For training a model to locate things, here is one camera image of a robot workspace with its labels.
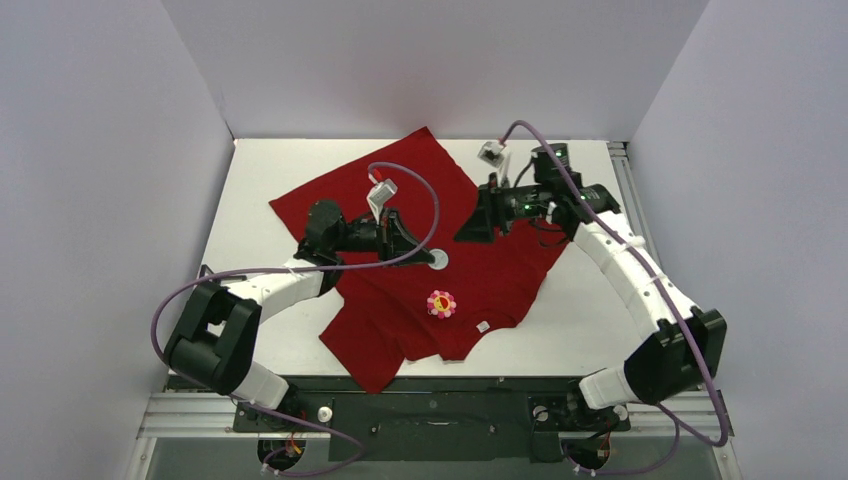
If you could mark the red t-shirt garment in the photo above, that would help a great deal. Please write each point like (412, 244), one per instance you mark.
(384, 320)

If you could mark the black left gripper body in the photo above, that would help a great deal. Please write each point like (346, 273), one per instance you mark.
(366, 236)

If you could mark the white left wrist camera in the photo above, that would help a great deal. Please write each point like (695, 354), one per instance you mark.
(380, 193)

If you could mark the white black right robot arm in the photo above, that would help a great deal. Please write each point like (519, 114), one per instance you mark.
(681, 343)

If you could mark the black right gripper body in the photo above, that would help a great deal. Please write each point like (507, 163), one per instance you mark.
(495, 209)

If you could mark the right side aluminium rail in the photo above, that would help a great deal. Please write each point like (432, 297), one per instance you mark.
(618, 153)

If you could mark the pink flower brooch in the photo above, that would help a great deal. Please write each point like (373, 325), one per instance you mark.
(441, 304)

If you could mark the blue round brooch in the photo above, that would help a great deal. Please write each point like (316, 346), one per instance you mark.
(440, 259)

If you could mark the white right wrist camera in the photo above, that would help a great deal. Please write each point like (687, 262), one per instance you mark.
(497, 155)

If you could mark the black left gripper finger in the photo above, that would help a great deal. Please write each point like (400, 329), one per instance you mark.
(404, 250)
(397, 236)

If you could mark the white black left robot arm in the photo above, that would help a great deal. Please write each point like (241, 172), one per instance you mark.
(214, 339)

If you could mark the aluminium frame rail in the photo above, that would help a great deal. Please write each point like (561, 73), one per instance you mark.
(208, 415)

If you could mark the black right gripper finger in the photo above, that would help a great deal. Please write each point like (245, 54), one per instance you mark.
(479, 227)
(500, 211)

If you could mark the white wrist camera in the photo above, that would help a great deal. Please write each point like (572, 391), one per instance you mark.
(380, 193)
(497, 155)

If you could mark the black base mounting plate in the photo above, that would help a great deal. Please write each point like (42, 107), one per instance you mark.
(441, 419)

